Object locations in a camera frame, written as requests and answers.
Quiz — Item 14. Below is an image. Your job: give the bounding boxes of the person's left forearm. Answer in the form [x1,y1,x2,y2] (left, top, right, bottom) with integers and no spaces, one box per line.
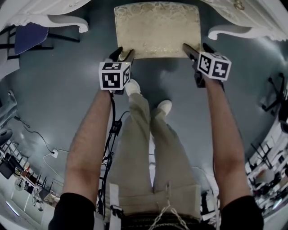
[65,89,114,198]

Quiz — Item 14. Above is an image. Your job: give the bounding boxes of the person's right white shoe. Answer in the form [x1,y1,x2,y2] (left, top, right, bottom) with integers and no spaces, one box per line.
[157,100,173,116]

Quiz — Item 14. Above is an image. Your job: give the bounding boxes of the person's black printed t-shirt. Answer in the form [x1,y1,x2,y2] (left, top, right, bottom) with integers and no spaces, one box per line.
[54,192,264,230]

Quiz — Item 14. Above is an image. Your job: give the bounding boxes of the cream upholstered stool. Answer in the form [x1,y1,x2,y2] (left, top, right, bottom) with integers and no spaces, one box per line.
[114,4,202,59]

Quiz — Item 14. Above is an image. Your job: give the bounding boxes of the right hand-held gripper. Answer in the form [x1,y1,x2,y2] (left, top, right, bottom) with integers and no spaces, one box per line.
[182,43,232,88]

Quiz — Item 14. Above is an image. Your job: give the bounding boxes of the person's beige trousers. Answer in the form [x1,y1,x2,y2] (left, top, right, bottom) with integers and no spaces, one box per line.
[108,93,202,220]

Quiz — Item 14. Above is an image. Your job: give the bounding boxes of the blue chair with black legs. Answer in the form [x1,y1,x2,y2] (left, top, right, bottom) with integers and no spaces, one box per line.
[0,24,81,60]

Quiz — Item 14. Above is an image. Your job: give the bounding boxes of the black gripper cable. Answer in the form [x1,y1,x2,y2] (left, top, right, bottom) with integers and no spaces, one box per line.
[96,89,117,216]

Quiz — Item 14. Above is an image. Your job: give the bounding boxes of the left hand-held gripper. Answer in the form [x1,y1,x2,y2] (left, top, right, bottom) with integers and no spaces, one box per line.
[98,46,135,96]

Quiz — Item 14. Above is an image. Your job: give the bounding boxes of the person's white shoe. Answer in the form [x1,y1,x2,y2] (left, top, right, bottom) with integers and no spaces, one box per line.
[125,79,142,97]
[157,100,173,116]

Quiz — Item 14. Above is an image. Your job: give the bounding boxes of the black office chair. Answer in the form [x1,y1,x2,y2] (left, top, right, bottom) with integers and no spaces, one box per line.
[261,73,288,124]

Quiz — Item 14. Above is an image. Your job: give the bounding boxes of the black power adapter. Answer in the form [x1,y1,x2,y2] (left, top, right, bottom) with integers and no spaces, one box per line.
[110,120,123,137]

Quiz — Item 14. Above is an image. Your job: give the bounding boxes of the cream ornate dressing table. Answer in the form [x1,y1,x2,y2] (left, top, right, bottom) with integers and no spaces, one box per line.
[0,0,288,42]

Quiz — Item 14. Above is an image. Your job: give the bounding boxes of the person's left white shoe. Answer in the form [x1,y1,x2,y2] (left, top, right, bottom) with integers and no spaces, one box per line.
[125,79,142,97]

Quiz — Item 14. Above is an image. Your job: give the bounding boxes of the white floor cable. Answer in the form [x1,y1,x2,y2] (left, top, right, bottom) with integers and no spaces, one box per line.
[42,149,69,171]

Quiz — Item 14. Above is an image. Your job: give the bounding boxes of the black floor cable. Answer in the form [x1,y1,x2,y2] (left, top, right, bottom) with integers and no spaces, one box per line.
[14,115,54,155]

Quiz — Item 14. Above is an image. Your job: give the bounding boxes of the silver chain necklace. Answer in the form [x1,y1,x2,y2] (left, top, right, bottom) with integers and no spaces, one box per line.
[148,183,187,230]

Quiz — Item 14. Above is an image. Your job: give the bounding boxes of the person's right forearm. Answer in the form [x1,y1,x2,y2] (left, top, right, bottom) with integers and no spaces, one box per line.
[206,80,252,200]

